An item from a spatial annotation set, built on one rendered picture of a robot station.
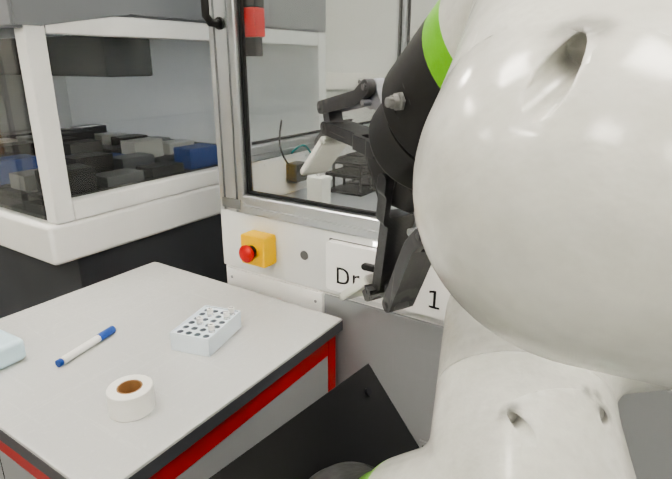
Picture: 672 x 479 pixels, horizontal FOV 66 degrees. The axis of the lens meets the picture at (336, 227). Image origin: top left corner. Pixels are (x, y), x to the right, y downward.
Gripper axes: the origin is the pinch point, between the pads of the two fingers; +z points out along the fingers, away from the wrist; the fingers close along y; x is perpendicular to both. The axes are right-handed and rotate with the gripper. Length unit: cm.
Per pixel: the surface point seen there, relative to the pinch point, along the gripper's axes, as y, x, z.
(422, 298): -5, -33, 41
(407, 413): -26, -32, 61
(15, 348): 8, 38, 65
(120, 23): 85, 7, 71
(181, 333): 2, 10, 58
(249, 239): 20, -10, 65
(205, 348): -2, 7, 55
